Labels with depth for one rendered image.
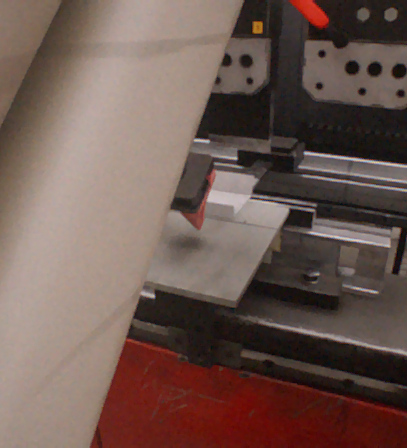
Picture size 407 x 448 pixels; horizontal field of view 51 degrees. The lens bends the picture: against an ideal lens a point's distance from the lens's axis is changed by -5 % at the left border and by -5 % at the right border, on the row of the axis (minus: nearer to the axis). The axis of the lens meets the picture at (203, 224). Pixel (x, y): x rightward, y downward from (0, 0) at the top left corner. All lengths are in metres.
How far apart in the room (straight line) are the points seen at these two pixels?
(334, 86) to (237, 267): 0.27
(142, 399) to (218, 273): 0.43
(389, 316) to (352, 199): 0.32
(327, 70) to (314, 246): 0.27
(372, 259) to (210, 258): 0.27
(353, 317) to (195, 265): 0.27
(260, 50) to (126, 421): 0.73
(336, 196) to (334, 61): 0.41
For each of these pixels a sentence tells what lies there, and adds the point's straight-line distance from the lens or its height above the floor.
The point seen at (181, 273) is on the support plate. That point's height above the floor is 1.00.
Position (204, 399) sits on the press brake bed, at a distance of 0.81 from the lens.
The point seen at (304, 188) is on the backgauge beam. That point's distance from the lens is 0.96.
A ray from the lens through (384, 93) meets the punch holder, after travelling 0.62.
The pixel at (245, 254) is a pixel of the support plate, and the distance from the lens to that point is 0.56.
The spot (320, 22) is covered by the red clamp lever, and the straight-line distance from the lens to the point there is 0.58.
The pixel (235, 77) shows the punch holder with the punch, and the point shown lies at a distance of 0.65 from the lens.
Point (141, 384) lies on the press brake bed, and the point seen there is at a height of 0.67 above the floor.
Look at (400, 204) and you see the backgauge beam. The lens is 0.95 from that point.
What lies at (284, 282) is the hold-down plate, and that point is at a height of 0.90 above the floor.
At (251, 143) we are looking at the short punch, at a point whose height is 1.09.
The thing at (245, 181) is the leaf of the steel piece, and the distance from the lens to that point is 0.74.
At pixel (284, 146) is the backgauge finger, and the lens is 0.90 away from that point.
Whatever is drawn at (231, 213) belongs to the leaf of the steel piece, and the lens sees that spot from 0.65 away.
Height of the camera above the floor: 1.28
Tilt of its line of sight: 26 degrees down
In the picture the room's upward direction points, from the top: straight up
